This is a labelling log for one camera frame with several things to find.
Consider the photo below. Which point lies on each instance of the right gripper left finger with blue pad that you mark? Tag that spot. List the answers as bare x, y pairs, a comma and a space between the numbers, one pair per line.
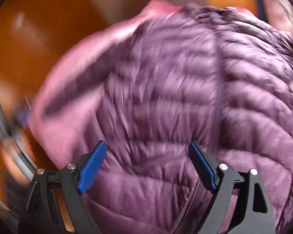
42, 213

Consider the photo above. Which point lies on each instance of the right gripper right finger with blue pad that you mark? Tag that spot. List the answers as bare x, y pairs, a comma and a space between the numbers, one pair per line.
252, 212

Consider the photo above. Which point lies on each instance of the purple quilted down jacket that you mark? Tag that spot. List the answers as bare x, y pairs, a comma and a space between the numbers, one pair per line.
255, 131

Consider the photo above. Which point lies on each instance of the pink bed cover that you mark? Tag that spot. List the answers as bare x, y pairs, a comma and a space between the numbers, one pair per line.
146, 86

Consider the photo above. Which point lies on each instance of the orange wooden wardrobe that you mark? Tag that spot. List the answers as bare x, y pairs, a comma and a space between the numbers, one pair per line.
34, 34

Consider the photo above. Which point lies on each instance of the deer print pillow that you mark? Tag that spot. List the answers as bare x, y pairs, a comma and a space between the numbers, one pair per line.
277, 16

